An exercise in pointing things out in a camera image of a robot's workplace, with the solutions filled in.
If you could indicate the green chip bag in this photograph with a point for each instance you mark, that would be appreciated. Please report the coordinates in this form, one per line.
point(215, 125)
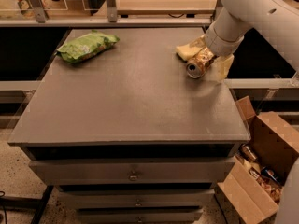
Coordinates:
point(86, 46)

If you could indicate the metal railing frame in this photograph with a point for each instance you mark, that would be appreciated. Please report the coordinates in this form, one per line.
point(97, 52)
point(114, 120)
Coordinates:
point(106, 13)

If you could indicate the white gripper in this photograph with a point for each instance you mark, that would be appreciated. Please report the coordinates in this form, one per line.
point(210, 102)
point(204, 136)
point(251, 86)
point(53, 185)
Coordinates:
point(221, 46)

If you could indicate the snack packets in box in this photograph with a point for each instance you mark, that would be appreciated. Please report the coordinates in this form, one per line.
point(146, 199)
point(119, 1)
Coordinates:
point(270, 187)

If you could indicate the yellow sponge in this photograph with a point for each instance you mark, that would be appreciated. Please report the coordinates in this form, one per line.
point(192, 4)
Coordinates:
point(187, 51)

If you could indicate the can in cardboard box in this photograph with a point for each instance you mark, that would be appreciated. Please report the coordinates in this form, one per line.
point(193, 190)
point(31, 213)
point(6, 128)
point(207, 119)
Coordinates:
point(248, 153)

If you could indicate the open cardboard box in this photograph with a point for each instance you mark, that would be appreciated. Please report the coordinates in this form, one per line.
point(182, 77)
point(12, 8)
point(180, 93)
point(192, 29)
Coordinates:
point(258, 162)

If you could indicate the grey drawer cabinet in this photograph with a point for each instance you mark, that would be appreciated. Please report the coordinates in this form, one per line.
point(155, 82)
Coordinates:
point(127, 137)

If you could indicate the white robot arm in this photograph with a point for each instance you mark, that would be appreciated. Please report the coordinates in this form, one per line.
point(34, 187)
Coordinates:
point(276, 22)

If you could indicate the orange soda can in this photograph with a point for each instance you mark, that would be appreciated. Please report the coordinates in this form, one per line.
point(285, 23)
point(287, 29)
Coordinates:
point(199, 64)

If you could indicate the blue can in box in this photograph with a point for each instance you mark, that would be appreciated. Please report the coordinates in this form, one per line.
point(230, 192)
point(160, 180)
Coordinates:
point(270, 174)

